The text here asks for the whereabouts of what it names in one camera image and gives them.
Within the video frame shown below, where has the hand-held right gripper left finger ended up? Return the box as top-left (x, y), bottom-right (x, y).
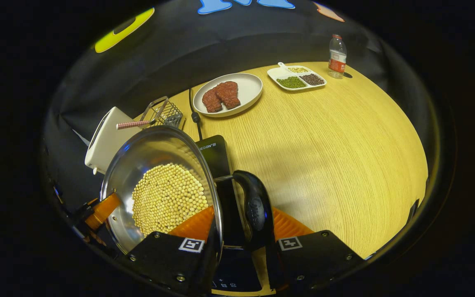
top-left (124, 205), bottom-right (223, 297)

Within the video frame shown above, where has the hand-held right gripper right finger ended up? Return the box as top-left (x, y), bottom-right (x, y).
top-left (264, 205), bottom-right (365, 294)

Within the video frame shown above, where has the pile of soybeans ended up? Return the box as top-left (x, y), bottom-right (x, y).
top-left (132, 163), bottom-right (209, 236)

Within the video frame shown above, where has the steel pot with black handle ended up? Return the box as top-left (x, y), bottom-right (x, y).
top-left (99, 125), bottom-right (275, 256)

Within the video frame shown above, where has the black induction cooktop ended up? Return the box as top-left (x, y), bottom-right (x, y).
top-left (195, 135), bottom-right (263, 293)

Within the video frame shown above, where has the white toaster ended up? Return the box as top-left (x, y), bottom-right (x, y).
top-left (84, 106), bottom-right (143, 175)

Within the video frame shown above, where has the brown meat slice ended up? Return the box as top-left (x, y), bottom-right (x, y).
top-left (202, 87), bottom-right (223, 113)
top-left (215, 81), bottom-right (241, 110)

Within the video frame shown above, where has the heap of green beans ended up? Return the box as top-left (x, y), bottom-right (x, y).
top-left (277, 76), bottom-right (306, 89)

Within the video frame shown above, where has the heap of dark brown beans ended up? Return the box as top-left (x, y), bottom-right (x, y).
top-left (300, 73), bottom-right (325, 86)

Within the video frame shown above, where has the white round plate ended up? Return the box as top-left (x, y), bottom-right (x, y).
top-left (193, 73), bottom-right (263, 118)

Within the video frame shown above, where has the white divided dish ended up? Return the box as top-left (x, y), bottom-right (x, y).
top-left (267, 62), bottom-right (327, 91)

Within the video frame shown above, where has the clear water bottle red label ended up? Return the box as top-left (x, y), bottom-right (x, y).
top-left (328, 34), bottom-right (348, 79)

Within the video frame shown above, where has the metal wire basket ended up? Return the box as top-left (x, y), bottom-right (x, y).
top-left (117, 96), bottom-right (183, 130)

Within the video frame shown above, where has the black power cable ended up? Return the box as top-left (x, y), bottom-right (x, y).
top-left (188, 87), bottom-right (203, 141)

